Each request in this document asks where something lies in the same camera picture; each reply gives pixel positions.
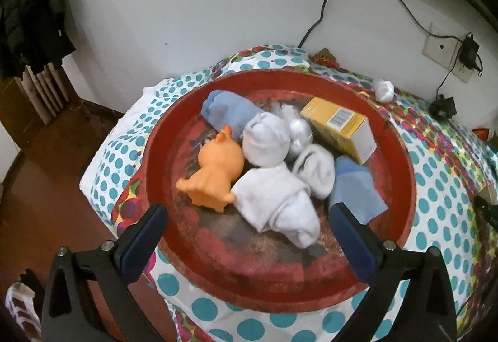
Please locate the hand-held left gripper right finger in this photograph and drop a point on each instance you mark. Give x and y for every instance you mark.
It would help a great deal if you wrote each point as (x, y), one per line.
(354, 244)

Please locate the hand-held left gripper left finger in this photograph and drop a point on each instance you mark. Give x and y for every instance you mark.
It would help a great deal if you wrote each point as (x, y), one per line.
(140, 244)

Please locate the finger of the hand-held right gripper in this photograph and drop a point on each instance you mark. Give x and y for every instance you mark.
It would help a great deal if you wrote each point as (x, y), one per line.
(488, 213)

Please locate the beige small box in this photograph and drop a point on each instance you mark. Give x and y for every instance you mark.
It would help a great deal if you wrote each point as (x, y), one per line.
(491, 194)

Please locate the blue sock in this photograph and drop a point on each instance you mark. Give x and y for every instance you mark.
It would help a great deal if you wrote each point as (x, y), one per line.
(229, 108)
(356, 186)

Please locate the white sock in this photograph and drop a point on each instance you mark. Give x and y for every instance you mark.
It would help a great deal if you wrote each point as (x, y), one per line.
(272, 206)
(266, 141)
(317, 171)

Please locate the red round tray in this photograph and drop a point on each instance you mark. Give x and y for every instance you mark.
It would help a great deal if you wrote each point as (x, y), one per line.
(233, 260)

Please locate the orange rubber duck toy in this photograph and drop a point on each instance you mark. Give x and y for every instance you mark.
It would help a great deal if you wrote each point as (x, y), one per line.
(218, 167)

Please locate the yellow medicine box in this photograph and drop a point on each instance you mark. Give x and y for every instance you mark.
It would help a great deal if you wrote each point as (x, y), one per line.
(338, 120)

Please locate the polka dot tablecloth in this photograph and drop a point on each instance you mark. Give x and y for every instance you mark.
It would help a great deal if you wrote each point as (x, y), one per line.
(439, 194)

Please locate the red snack packet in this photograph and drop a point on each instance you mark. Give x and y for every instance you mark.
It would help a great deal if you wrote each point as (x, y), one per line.
(482, 132)

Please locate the black plastic bag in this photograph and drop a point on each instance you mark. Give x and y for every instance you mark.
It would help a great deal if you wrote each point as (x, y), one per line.
(442, 106)

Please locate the black power adapter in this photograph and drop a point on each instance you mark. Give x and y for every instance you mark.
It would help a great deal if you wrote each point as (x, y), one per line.
(469, 50)

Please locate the beige ribbed radiator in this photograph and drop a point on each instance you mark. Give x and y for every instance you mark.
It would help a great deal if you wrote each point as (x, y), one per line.
(44, 93)

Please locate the small red brown wrapper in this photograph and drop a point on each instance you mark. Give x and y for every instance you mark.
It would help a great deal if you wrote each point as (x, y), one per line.
(326, 57)

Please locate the black padded jacket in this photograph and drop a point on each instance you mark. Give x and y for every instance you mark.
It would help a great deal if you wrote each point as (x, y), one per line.
(31, 15)

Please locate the white wall power socket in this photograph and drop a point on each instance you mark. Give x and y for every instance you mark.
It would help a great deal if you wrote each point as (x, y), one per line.
(465, 74)

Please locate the white wall outlet plate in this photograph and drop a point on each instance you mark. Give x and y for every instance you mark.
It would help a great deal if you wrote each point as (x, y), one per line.
(439, 46)

